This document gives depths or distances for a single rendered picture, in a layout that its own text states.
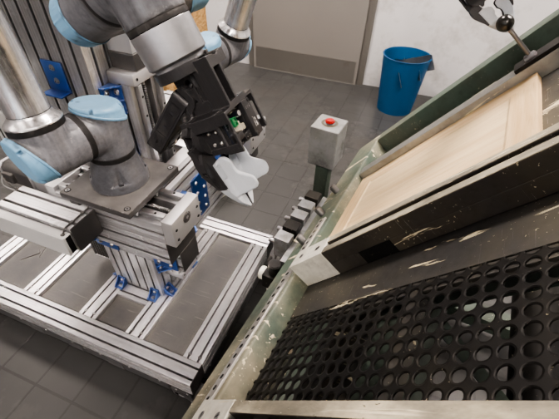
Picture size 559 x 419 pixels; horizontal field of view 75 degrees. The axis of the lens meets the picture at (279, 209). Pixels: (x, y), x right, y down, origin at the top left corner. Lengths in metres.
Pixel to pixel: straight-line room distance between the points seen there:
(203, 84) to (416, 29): 3.69
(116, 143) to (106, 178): 0.10
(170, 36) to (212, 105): 0.08
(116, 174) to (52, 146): 0.18
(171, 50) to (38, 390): 1.78
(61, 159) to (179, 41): 0.54
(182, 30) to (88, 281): 1.67
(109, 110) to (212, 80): 0.53
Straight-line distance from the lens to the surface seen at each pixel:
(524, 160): 0.62
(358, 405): 0.45
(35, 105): 0.90
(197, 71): 0.45
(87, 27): 0.54
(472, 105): 1.13
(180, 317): 1.75
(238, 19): 1.37
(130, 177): 1.03
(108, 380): 1.94
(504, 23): 1.07
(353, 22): 4.09
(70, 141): 0.92
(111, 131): 0.96
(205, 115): 0.47
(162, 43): 0.44
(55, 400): 1.99
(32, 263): 2.21
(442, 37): 4.09
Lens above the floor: 1.67
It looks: 43 degrees down
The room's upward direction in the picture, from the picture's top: 2 degrees clockwise
